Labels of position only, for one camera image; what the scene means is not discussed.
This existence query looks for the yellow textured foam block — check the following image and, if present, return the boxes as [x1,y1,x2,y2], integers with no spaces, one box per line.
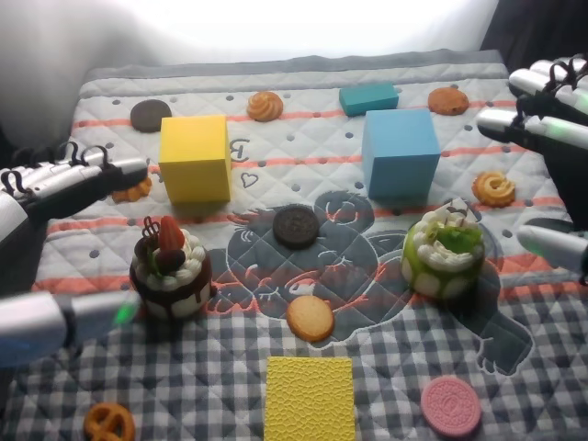
[263,356,358,441]

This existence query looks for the black curtain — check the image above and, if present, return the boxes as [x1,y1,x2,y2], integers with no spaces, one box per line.
[480,0,588,70]

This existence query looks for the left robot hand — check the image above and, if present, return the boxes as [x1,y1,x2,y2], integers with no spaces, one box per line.
[0,141,149,369]

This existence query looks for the yellow swirl butter cookie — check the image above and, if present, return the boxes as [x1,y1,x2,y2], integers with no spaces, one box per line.
[472,171,515,208]

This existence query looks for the round tan biscuit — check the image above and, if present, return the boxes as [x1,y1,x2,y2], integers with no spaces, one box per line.
[286,295,334,343]

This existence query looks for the black sandwich cookie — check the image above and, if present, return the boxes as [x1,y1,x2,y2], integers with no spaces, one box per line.
[272,204,320,251]

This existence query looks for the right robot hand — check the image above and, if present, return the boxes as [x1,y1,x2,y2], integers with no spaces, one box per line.
[475,53,588,288]

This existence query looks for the green cream toy cake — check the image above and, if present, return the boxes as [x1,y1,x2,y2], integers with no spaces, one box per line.
[399,198,487,300]

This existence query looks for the orange swirl cookie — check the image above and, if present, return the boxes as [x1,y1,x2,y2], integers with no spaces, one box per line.
[246,90,283,122]

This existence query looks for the pretzel cookie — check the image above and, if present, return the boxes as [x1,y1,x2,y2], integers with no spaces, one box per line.
[83,402,137,441]

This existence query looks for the chocolate chip cookie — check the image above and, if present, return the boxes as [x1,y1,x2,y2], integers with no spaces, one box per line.
[427,86,469,116]

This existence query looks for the blue foam cube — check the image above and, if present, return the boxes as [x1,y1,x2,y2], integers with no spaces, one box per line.
[361,108,441,201]

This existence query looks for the grey quilt with printed bear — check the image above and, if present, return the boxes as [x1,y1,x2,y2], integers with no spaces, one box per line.
[0,48,588,441]

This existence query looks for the plain dark brown cookie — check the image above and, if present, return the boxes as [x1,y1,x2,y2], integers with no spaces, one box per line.
[130,99,173,133]

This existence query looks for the toy cupcake with berries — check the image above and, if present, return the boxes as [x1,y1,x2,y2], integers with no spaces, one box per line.
[130,215,213,321]

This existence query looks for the pink sandwich cookie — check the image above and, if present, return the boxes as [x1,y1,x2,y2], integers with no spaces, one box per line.
[420,375,482,436]

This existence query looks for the yellow foam cube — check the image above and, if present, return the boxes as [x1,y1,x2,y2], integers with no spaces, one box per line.
[158,114,232,205]

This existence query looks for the teal foam block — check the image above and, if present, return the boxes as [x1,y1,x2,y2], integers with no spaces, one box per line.
[338,82,400,117]

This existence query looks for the flower-shaped butter cookie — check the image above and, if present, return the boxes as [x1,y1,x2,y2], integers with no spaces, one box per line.
[112,176,153,204]

